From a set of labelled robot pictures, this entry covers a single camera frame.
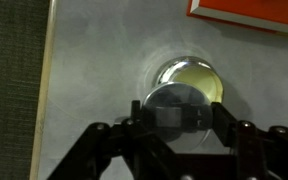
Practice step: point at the metal candle container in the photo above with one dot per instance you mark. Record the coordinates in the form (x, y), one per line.
(193, 71)

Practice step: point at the grey coffee table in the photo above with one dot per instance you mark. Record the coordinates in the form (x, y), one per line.
(105, 54)

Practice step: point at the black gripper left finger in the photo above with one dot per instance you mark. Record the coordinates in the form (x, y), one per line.
(146, 156)

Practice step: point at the orange book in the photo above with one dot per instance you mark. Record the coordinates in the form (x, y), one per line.
(271, 15)

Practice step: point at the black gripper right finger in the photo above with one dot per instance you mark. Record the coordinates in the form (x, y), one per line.
(259, 155)

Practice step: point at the round glass lid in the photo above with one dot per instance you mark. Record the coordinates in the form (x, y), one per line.
(179, 114)

